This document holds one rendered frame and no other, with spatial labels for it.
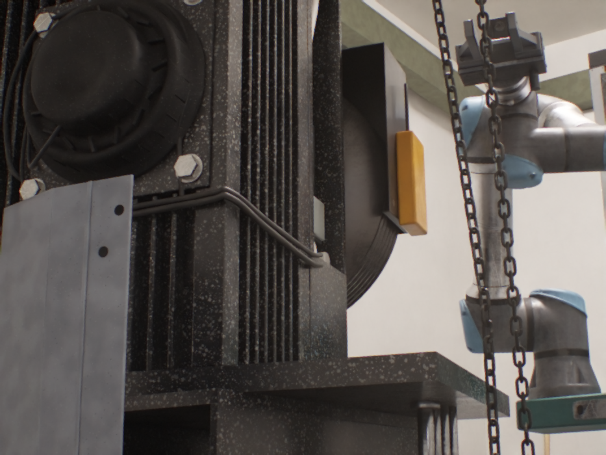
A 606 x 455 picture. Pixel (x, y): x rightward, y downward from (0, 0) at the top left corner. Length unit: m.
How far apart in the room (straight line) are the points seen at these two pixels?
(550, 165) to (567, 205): 2.93
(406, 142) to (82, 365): 0.82
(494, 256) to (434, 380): 1.04
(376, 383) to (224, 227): 0.26
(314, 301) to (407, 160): 0.34
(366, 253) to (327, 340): 0.19
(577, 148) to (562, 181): 2.97
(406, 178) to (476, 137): 0.42
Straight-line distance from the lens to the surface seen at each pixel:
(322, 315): 1.40
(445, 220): 4.46
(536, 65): 1.52
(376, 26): 3.95
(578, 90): 4.59
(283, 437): 1.13
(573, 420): 2.01
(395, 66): 1.69
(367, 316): 3.75
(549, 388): 2.04
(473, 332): 2.05
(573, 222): 4.52
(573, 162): 1.63
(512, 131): 1.62
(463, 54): 1.49
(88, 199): 0.99
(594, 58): 2.41
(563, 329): 2.07
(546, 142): 1.62
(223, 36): 1.22
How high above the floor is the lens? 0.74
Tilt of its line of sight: 16 degrees up
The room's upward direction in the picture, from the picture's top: straight up
